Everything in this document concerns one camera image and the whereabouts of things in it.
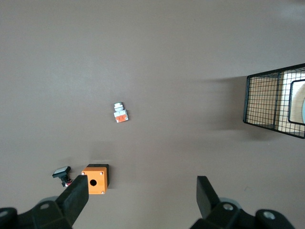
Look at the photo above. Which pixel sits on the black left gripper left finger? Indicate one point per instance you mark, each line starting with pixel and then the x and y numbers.
pixel 71 202

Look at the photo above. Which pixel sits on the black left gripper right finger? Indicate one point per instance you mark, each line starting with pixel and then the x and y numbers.
pixel 207 205

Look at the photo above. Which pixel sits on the white orange push button switch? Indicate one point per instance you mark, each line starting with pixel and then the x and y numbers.
pixel 120 112

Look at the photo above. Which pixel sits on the light blue plate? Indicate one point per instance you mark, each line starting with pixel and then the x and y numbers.
pixel 304 109

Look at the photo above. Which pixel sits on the black push button white cap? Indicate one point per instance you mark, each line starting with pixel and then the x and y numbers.
pixel 61 171

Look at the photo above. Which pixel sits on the brown table cover sheet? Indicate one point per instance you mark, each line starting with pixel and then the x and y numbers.
pixel 152 47

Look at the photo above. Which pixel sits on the orange button box with hole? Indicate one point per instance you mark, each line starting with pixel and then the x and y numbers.
pixel 97 177

